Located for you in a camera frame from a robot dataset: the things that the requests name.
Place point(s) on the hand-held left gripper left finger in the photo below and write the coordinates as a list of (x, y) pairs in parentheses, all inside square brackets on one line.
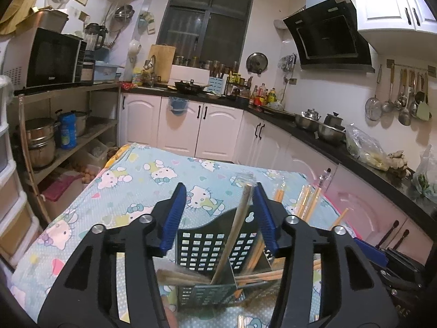
[(172, 222)]

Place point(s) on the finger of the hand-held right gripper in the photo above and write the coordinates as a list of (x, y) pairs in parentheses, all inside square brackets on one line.
[(403, 279), (372, 250)]

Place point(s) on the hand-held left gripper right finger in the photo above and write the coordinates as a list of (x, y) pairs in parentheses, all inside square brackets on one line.
[(268, 222)]

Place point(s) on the light wooden chopstick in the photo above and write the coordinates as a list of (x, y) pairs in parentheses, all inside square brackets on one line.
[(238, 213)]

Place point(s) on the black perforated utensil basket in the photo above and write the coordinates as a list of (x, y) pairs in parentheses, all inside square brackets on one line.
[(205, 246)]

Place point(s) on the bunch of wooden chopsticks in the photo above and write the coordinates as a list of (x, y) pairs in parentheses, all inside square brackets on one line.
[(181, 277)]

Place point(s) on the row of hanging kitchen utensils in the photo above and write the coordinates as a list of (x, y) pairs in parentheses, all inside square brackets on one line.
[(404, 109)]

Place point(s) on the cartoon cat printed blanket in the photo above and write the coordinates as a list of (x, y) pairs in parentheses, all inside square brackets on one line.
[(136, 177)]

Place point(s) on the ginger root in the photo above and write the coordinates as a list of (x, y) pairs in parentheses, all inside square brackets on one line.
[(397, 162)]

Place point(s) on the white bag of greens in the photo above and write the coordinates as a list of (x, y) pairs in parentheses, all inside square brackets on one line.
[(425, 174)]

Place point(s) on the box of brown eggs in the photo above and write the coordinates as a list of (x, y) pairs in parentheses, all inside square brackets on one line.
[(87, 174)]

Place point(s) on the black kitchen countertop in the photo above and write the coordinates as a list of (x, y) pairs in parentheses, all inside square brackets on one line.
[(341, 150)]

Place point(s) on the white kitchen cabinets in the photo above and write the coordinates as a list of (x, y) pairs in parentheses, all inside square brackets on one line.
[(218, 129)]

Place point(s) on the clear bag of vegetables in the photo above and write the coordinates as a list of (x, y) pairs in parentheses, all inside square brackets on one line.
[(367, 147)]

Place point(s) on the steel mixing bowl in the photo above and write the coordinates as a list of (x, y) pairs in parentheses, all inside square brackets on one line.
[(330, 134), (305, 125)]

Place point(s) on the pink plastic container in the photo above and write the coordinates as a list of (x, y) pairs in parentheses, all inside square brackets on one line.
[(61, 188)]

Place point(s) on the small steel teapot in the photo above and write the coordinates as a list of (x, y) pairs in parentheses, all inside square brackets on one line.
[(311, 113)]

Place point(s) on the blue hanging bin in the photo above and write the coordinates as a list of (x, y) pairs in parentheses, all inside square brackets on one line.
[(177, 104)]

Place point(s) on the steel pot with lid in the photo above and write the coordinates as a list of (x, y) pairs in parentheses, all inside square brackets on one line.
[(333, 119)]

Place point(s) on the wooden storage shelf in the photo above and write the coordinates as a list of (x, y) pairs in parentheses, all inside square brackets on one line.
[(85, 133)]

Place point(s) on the cluster of sauce bottles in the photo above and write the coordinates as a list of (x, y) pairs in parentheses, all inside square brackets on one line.
[(261, 95)]

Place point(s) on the steel cooking pot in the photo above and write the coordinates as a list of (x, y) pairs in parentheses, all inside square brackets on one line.
[(82, 123)]

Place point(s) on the black wok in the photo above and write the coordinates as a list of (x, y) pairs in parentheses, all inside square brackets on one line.
[(191, 86)]

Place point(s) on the blue plastic canister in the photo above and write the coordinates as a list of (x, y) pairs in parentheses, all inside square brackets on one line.
[(67, 129)]

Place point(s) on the blue slotted cutlery basket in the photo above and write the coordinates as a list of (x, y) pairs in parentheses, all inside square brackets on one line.
[(216, 86)]

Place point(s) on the white dish rack box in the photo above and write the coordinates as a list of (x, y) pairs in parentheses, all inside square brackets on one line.
[(189, 72)]

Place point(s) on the steel pots on shelf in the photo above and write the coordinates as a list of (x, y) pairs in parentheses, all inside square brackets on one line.
[(41, 140)]

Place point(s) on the metal sink faucet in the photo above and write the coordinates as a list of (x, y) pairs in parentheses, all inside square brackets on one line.
[(150, 65)]

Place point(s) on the hanging steel pot lid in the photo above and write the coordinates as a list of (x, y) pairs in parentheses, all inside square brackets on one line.
[(257, 63)]

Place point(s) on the hanging kitchen knives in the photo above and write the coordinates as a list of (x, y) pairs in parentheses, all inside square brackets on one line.
[(288, 63)]

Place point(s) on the wooden cutting board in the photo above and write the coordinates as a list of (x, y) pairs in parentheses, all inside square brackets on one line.
[(162, 61)]

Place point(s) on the row of spice jars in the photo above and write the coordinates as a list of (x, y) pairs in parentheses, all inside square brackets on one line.
[(187, 60)]

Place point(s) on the light blue dish basket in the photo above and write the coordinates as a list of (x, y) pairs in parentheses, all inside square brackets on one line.
[(105, 71)]

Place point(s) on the white plastic drawer unit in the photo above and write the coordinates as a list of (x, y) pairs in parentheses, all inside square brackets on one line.
[(6, 177)]

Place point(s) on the white hanging pot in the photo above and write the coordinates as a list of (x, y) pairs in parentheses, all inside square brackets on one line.
[(134, 46)]

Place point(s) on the black range hood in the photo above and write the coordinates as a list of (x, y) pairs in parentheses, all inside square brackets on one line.
[(327, 34)]

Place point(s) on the dark framed window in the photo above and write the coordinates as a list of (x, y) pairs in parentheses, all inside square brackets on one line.
[(208, 24)]

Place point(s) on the dark blender jug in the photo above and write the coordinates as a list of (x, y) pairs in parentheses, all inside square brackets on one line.
[(94, 36)]

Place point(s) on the black microwave oven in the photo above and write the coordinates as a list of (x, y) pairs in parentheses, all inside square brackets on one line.
[(51, 58)]

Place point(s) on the hanging steel colander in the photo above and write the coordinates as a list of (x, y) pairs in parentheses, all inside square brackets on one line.
[(123, 12)]

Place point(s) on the beige storage container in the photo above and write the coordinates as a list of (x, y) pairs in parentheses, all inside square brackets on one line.
[(51, 18)]

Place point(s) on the round wooden board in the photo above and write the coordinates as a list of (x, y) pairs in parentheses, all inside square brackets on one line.
[(17, 0)]

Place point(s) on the white wall cabinet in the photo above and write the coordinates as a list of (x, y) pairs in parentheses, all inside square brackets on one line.
[(385, 3)]

